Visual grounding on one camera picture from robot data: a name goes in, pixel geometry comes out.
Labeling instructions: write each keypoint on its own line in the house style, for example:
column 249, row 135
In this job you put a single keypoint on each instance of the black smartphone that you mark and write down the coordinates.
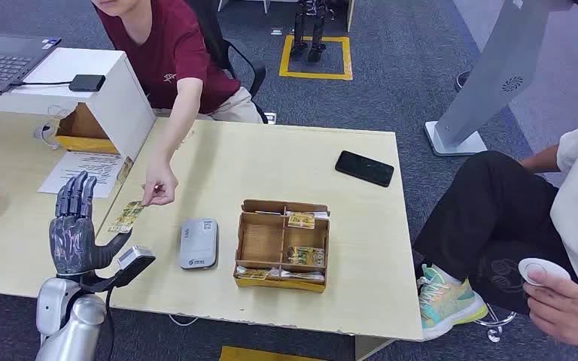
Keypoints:
column 364, row 168

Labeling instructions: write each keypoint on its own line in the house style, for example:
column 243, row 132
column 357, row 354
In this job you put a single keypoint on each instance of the white desk riser shelf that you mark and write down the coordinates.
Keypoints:
column 119, row 99

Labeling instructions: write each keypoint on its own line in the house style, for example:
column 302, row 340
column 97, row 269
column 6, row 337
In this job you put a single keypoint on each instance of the person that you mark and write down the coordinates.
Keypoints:
column 169, row 50
column 493, row 214

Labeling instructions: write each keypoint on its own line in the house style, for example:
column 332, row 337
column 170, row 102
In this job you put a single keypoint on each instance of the black round base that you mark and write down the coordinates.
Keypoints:
column 461, row 80

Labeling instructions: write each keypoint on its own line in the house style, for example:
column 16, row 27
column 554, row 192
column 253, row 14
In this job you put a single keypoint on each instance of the yellow brown cardboard box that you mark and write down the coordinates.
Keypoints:
column 82, row 127

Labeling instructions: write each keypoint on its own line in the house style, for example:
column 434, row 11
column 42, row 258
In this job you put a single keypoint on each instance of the wooden compartment organizer box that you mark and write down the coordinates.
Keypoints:
column 261, row 241

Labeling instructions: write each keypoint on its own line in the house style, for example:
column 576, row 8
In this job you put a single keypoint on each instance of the hotel autumn trees card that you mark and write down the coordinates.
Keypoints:
column 127, row 217

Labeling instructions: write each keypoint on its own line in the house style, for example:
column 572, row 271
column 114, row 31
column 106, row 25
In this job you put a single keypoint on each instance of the small black hub box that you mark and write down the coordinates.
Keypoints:
column 87, row 82

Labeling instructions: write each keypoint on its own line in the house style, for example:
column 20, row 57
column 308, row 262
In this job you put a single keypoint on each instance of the grey white card reader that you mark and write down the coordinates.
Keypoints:
column 198, row 244

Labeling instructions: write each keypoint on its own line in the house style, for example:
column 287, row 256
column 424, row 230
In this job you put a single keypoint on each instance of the yellow floor tape square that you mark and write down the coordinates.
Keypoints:
column 314, row 76

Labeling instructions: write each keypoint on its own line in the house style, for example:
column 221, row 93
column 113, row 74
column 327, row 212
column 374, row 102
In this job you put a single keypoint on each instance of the person's left hand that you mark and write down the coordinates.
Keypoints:
column 563, row 314

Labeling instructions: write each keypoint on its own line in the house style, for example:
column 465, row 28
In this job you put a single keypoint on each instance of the dark grey laptop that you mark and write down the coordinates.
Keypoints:
column 0, row 60

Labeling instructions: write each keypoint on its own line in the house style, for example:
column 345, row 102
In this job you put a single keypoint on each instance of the grey white kiosk stand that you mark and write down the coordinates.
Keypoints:
column 493, row 74

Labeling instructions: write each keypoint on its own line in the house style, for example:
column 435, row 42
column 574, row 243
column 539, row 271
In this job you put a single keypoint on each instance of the white card in organizer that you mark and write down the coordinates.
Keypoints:
column 321, row 215

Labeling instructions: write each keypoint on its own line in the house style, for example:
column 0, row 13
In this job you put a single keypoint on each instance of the small brown printed card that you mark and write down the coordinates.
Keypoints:
column 124, row 169

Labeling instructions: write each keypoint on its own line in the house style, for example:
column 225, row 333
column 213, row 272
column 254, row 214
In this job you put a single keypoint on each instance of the person's right hand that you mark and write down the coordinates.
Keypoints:
column 160, row 184

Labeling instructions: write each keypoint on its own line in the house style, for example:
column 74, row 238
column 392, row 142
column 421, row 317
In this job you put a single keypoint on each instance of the white printed paper sheet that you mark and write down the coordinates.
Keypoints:
column 82, row 172

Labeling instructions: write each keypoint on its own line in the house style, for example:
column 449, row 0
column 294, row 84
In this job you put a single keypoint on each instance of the green yellow sneaker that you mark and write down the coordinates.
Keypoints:
column 443, row 304

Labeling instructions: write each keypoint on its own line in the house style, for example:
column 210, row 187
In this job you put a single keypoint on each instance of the white handheld remote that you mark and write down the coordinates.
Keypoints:
column 550, row 266

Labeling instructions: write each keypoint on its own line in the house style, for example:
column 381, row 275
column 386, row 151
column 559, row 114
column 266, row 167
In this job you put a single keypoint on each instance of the chrome stool base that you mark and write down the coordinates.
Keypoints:
column 493, row 335

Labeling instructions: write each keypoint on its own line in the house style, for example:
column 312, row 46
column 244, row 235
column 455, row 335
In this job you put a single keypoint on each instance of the black humanoid robot legs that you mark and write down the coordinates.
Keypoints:
column 315, row 30

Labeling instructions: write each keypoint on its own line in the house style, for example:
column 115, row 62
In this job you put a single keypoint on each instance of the person's right forearm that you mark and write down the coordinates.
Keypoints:
column 538, row 160
column 179, row 124

